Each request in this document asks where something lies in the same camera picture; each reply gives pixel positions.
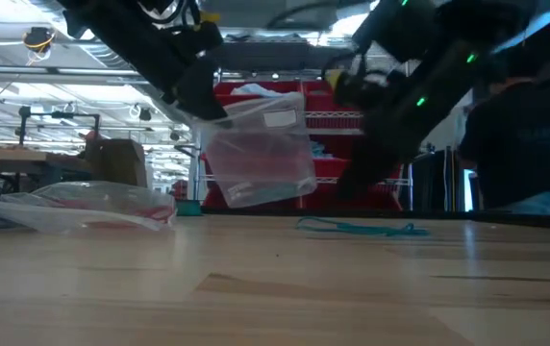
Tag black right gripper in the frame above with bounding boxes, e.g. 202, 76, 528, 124
324, 46, 479, 201

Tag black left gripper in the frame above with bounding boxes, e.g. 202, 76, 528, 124
57, 0, 229, 122

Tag blue cord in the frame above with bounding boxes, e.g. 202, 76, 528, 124
296, 215, 353, 235

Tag white cloth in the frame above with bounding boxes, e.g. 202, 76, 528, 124
230, 82, 284, 99

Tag small white item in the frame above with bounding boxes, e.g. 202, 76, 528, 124
311, 141, 335, 160

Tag black panels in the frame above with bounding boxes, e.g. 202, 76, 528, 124
410, 147, 468, 212

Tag black storage bin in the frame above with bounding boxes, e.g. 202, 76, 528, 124
305, 43, 359, 72
216, 40, 308, 73

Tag dark brown box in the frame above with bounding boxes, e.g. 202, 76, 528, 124
85, 138, 149, 189

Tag black pipe stand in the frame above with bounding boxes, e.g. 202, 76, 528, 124
17, 105, 102, 145

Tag wooden workbench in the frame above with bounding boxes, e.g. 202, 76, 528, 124
0, 147, 88, 203

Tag chrome wire shelf cart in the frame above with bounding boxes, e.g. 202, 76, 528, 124
190, 28, 414, 212

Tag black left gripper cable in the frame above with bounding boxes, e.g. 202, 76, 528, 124
137, 0, 199, 28

